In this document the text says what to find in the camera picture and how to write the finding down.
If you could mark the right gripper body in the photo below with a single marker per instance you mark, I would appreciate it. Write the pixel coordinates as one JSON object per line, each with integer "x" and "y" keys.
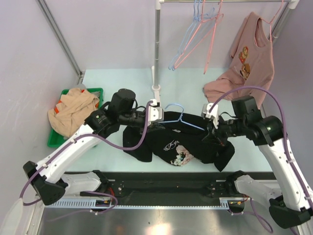
{"x": 226, "y": 129}

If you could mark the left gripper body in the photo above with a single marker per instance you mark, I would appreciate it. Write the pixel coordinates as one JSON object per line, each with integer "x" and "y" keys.
{"x": 133, "y": 118}

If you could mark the blue wire hanger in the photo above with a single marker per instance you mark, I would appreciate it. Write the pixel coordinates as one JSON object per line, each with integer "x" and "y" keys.
{"x": 199, "y": 29}
{"x": 180, "y": 117}

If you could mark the black t-shirt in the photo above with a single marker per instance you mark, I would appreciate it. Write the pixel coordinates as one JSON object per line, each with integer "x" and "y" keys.
{"x": 178, "y": 143}

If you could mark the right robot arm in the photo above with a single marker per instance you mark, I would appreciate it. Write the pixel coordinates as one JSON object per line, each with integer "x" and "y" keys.
{"x": 289, "y": 205}

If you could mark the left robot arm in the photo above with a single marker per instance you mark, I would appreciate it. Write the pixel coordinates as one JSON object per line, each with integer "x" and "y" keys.
{"x": 45, "y": 176}

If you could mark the pink mario t-shirt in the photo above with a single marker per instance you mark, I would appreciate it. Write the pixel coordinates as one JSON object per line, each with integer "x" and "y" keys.
{"x": 252, "y": 61}

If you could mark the pink hanger holding shirt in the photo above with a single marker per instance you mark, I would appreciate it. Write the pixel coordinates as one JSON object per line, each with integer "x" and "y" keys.
{"x": 270, "y": 22}

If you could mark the beige garment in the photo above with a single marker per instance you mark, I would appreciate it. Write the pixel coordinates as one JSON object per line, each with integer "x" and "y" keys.
{"x": 67, "y": 124}

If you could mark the green plastic bin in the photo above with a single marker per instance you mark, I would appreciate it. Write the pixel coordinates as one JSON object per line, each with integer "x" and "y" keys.
{"x": 55, "y": 140}

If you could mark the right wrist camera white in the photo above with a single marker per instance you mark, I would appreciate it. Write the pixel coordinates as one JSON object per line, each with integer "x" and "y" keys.
{"x": 211, "y": 112}

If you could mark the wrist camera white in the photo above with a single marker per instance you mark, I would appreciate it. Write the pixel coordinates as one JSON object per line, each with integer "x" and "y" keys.
{"x": 155, "y": 111}
{"x": 211, "y": 112}

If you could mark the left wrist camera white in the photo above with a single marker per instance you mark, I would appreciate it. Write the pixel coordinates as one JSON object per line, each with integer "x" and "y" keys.
{"x": 155, "y": 111}

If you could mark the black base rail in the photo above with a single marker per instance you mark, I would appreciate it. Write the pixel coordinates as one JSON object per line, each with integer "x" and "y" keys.
{"x": 168, "y": 189}

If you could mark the pink wire hanger middle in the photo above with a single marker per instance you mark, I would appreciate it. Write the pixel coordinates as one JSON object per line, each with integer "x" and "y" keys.
{"x": 216, "y": 20}

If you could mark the white cable duct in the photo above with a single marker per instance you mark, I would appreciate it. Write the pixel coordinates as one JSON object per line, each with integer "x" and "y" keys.
{"x": 71, "y": 203}

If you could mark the clothes rack metal frame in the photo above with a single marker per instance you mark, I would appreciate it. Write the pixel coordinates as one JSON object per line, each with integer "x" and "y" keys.
{"x": 276, "y": 29}

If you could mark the aluminium corner post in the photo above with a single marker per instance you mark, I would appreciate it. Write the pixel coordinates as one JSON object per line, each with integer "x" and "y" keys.
{"x": 47, "y": 13}

